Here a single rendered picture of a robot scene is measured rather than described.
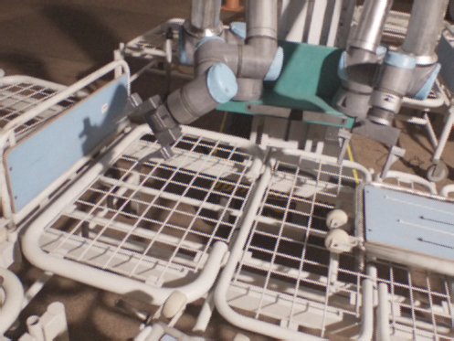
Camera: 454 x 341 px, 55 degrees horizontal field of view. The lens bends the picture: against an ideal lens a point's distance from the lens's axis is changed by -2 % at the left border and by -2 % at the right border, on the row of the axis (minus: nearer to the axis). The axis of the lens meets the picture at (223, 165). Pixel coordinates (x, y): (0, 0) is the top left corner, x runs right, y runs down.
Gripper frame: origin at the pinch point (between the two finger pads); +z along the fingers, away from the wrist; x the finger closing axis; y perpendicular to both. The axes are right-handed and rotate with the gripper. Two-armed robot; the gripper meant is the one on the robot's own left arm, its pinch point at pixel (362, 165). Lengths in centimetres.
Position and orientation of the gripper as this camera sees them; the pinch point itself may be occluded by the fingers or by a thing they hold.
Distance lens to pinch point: 136.9
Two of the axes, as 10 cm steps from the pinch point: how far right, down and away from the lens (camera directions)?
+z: -3.0, 9.4, 1.5
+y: -1.7, 1.0, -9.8
